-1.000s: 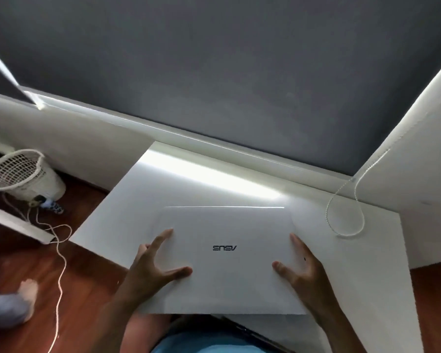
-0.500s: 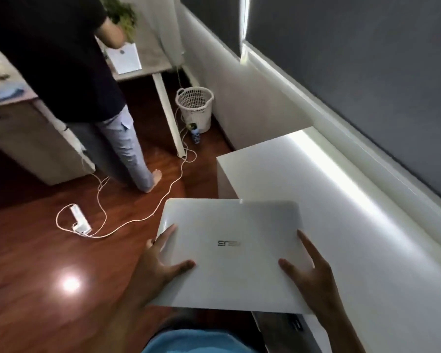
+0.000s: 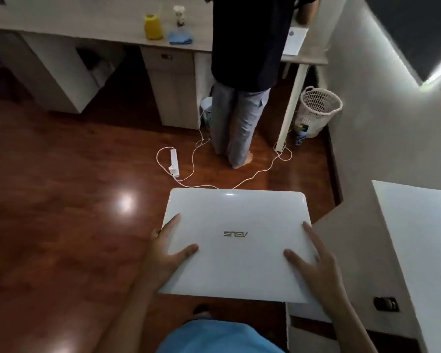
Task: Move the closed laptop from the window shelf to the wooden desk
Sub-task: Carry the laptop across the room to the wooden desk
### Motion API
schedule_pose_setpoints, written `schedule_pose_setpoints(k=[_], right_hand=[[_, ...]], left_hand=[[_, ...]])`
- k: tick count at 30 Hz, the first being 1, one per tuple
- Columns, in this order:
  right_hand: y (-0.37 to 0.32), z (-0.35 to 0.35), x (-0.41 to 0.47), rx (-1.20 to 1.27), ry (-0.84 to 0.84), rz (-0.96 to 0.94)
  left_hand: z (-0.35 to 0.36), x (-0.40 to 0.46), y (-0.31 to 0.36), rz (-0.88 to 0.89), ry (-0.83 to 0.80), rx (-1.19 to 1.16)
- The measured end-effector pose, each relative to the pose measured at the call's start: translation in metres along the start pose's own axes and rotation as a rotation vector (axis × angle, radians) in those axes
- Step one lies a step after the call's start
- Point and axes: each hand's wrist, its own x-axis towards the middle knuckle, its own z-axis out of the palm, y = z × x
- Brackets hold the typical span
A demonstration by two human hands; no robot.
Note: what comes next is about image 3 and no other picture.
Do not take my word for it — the person's left hand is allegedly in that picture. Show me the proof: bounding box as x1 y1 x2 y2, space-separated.
141 213 200 291

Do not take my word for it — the person's right hand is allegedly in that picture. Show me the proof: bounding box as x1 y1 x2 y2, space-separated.
284 221 350 315

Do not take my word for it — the white laptop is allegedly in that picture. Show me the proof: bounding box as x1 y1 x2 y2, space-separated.
157 187 318 304

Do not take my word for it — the person's right forearm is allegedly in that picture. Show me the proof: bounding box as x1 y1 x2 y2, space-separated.
325 300 380 353

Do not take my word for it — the person's left forearm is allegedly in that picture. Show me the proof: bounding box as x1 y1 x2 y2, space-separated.
95 280 161 353

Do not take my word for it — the person's blue clothing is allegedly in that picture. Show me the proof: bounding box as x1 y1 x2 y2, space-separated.
156 319 284 353

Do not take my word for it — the black latch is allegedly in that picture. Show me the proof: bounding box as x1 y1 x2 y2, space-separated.
374 296 400 313

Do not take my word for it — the white counter cabinet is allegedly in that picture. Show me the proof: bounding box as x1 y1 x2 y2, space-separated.
286 180 441 353

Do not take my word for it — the small white bin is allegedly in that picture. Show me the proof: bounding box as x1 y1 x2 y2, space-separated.
200 96 214 126

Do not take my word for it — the white laundry basket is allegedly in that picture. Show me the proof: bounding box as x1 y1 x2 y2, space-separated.
299 86 343 139

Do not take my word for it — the beige drawer cabinet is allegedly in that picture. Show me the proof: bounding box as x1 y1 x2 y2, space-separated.
140 45 203 131

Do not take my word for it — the blue cloth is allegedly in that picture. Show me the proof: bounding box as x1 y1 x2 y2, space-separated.
168 30 194 45

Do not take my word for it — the white paper sheet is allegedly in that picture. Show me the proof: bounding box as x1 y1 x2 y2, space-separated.
282 27 309 56

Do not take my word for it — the white open cabinet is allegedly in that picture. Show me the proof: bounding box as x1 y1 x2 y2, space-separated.
0 30 126 114

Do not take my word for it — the yellow jar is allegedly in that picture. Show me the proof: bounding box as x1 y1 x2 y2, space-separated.
144 14 164 41

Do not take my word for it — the wooden top desk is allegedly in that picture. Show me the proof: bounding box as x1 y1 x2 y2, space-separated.
0 0 329 153

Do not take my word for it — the dark window blind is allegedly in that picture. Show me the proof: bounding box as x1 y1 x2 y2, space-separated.
363 0 441 84

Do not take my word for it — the white cable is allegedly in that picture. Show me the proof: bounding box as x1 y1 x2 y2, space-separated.
156 106 293 190

